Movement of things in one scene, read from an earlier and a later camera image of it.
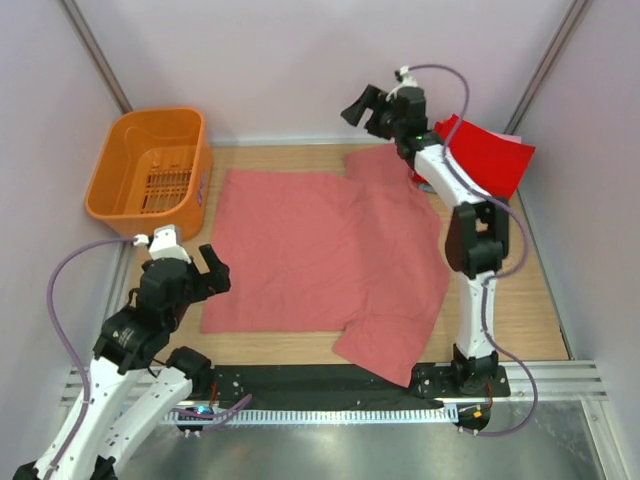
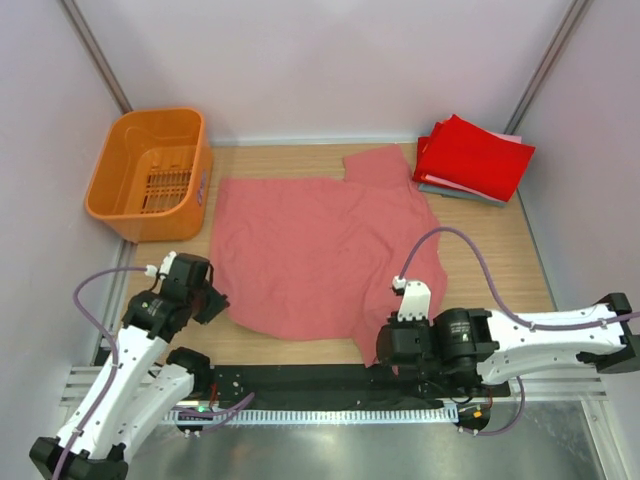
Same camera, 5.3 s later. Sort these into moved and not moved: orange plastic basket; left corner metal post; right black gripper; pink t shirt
Moved: right black gripper
Not moved: pink t shirt; orange plastic basket; left corner metal post
